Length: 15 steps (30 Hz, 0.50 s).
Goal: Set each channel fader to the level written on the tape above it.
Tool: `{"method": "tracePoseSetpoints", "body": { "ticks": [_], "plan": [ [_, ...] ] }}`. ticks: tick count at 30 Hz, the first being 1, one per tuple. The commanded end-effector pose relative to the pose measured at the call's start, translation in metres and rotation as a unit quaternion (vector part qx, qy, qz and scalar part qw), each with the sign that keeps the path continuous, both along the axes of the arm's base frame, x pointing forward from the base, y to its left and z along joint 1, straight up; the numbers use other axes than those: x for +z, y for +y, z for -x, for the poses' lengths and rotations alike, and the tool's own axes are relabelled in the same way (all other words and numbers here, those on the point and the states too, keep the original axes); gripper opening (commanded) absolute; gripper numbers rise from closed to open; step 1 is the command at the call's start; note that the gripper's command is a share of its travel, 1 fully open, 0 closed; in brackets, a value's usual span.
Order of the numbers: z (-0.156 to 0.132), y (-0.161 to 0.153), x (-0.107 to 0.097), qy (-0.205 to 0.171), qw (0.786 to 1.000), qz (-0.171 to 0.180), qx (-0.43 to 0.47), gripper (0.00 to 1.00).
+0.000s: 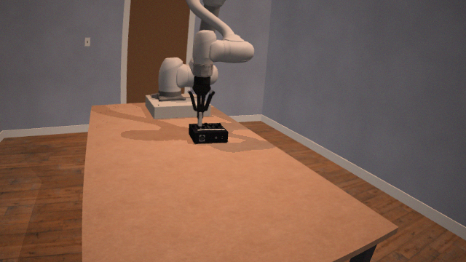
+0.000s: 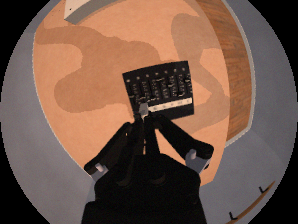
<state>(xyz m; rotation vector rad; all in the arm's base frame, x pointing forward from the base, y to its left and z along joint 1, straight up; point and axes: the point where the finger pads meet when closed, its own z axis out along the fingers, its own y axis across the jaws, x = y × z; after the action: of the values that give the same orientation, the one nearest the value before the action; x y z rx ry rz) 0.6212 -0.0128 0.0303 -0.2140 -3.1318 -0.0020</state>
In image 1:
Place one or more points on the black lighting desk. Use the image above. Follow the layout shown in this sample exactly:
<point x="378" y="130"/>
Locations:
<point x="208" y="133"/>

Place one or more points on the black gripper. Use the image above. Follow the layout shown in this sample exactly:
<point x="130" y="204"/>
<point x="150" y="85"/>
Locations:
<point x="201" y="87"/>

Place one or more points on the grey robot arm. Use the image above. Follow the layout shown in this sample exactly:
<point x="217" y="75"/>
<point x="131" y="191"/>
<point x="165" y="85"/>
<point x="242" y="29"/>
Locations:
<point x="174" y="75"/>

